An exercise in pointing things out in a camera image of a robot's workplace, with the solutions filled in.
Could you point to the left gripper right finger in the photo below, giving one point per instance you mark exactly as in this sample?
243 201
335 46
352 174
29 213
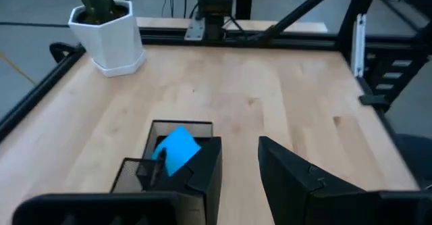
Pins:
297 191

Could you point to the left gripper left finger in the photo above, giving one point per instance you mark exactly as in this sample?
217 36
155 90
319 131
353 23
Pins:
202 174

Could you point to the cyan sticky note pad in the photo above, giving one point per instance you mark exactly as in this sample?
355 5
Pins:
177 149

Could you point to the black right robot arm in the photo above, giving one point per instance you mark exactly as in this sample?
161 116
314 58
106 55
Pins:
214 5

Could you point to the black mesh desk organizer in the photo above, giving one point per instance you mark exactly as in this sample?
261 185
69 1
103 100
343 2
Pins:
130 179

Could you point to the cactus in white pot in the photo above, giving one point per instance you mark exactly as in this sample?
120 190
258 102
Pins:
108 42

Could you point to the black table frame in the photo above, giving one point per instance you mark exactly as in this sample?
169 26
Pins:
287 42

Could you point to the white frame bracket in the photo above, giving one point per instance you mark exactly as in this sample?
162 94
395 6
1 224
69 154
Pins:
358 44

